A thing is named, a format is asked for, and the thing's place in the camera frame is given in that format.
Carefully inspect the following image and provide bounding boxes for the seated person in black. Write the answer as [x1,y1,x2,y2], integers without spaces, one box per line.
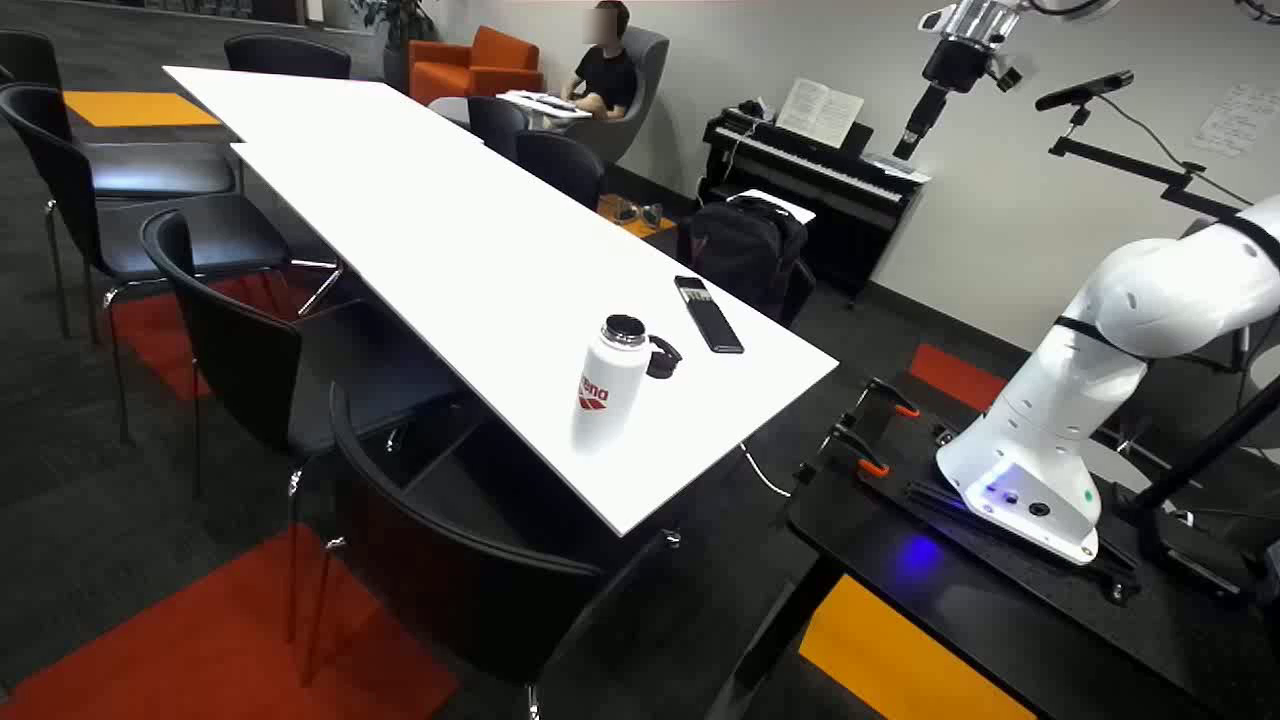
[562,0,636,123]

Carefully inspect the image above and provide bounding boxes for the black chair far left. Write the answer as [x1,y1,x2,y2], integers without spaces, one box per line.
[0,81,282,445]

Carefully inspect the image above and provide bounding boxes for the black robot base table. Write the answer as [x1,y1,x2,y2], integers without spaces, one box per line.
[727,413,1280,720]

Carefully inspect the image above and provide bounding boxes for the black chair far side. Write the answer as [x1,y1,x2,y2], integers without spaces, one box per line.
[468,94,605,206]

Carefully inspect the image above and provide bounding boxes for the black chair middle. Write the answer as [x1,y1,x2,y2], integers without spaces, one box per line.
[134,205,470,535]

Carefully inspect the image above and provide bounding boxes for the black backpack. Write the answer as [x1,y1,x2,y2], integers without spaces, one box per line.
[675,197,812,323]

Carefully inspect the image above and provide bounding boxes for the white sheet music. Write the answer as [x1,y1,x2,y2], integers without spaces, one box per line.
[775,81,863,146]

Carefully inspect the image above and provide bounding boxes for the white water bottle red logo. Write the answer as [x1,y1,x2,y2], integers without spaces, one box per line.
[572,310,647,451]

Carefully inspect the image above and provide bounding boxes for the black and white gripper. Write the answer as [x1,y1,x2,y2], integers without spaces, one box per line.
[891,0,1024,158]

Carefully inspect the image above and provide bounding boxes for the black bottle lid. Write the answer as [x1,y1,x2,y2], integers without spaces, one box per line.
[647,336,683,379]

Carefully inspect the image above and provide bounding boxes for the black digital piano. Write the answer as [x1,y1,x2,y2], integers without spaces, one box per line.
[695,107,925,294]

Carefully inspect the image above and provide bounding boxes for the black remote control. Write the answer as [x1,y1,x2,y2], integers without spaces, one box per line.
[675,274,745,355]

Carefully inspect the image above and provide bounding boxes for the black chair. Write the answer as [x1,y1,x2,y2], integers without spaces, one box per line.
[468,94,605,206]
[322,383,679,720]
[134,205,470,535]
[0,81,282,445]

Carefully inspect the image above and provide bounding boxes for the grey armchair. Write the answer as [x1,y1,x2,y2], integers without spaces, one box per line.
[567,29,666,164]

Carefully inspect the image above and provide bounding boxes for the orange armchair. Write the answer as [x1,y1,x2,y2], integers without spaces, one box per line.
[408,22,542,103]

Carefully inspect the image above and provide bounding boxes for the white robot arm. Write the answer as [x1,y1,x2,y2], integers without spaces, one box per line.
[935,197,1280,568]

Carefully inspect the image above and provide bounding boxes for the black chair near front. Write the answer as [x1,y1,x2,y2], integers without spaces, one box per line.
[322,383,679,720]

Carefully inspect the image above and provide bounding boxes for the orange handled clamp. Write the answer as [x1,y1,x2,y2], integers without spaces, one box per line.
[822,379,921,478]

